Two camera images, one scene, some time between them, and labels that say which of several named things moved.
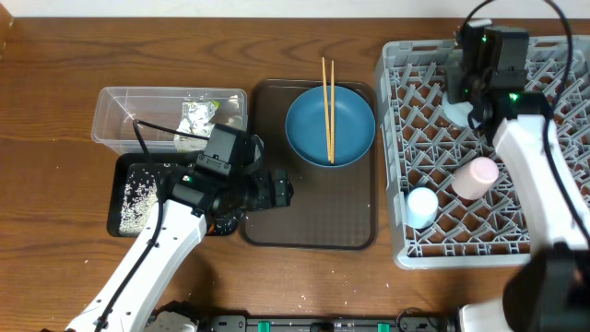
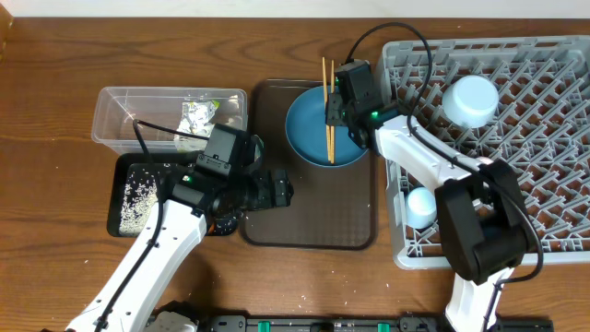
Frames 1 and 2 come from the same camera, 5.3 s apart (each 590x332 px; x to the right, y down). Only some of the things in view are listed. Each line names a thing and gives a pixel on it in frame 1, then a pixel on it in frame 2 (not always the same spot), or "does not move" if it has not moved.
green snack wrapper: (195, 119) does not move
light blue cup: (421, 207) does not move
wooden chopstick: (333, 112) does not move
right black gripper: (454, 76) -> (337, 100)
